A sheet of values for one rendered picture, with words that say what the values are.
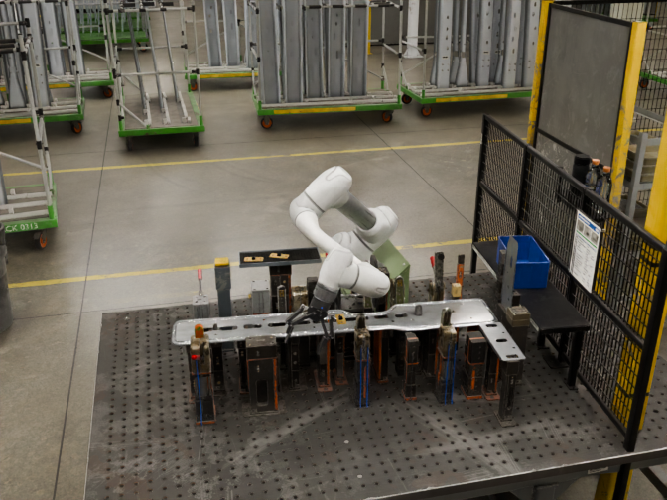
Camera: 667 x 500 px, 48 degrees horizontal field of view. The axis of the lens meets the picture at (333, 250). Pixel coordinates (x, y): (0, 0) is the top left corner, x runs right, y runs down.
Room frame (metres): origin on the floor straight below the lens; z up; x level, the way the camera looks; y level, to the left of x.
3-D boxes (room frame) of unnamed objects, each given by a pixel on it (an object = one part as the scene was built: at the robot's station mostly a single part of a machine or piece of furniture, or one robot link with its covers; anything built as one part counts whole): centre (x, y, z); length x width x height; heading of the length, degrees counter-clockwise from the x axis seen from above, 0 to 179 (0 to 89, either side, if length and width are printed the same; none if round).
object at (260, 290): (2.90, 0.32, 0.90); 0.13 x 0.10 x 0.41; 8
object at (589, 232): (2.84, -1.05, 1.30); 0.23 x 0.02 x 0.31; 8
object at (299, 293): (2.92, 0.15, 0.89); 0.13 x 0.11 x 0.38; 8
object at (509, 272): (2.88, -0.76, 1.17); 0.12 x 0.01 x 0.34; 8
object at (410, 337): (2.66, -0.33, 0.84); 0.11 x 0.08 x 0.29; 8
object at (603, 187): (2.95, -1.13, 1.53); 0.06 x 0.06 x 0.20
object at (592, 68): (5.16, -1.70, 1.00); 1.34 x 0.14 x 2.00; 13
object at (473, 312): (2.78, -0.01, 1.00); 1.38 x 0.22 x 0.02; 98
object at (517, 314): (2.77, -0.78, 0.88); 0.08 x 0.08 x 0.36; 8
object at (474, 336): (2.68, -0.59, 0.84); 0.11 x 0.10 x 0.28; 8
